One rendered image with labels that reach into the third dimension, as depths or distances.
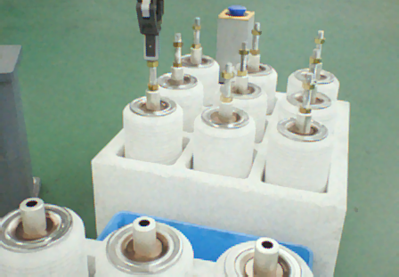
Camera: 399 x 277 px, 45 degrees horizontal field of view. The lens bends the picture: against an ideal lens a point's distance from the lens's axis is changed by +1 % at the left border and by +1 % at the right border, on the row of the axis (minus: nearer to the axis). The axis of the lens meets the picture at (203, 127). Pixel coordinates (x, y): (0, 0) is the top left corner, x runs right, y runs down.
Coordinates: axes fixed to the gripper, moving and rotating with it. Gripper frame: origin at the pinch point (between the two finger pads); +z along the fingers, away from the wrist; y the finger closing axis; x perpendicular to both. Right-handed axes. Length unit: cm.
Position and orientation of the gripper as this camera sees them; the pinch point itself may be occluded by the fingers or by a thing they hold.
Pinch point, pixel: (151, 45)
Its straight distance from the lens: 74.2
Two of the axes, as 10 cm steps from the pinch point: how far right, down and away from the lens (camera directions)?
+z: -0.4, 8.9, 4.5
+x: -10.0, -0.5, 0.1
